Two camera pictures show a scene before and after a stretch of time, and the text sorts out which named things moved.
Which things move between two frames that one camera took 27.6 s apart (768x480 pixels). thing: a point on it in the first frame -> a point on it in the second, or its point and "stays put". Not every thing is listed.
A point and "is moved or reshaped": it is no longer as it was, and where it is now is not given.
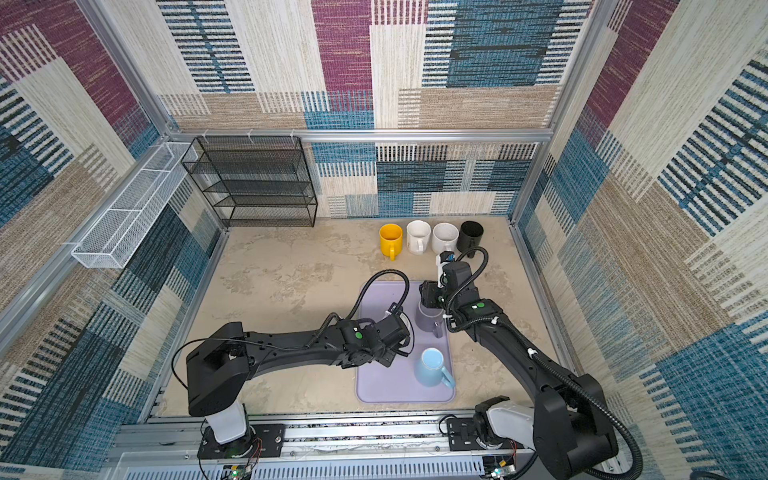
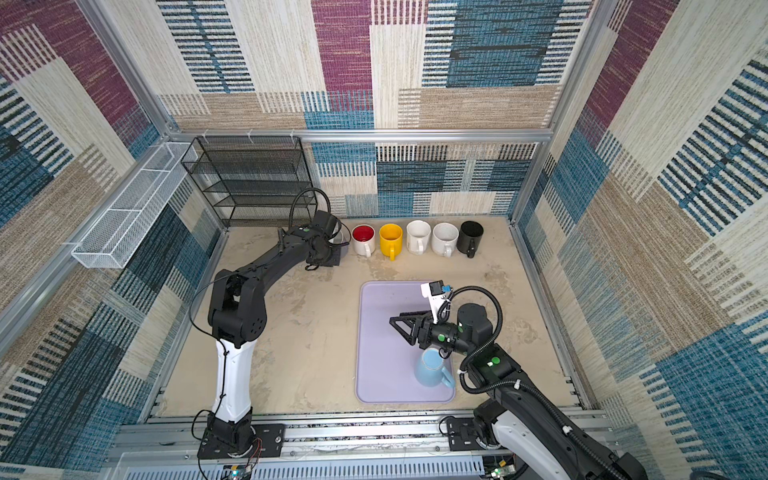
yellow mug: (390, 239) stays put
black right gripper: (428, 293) -> (421, 327)
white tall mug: (418, 235) stays put
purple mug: (430, 319) is moved or reshaped
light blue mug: (430, 370) stays put
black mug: (470, 235) stays put
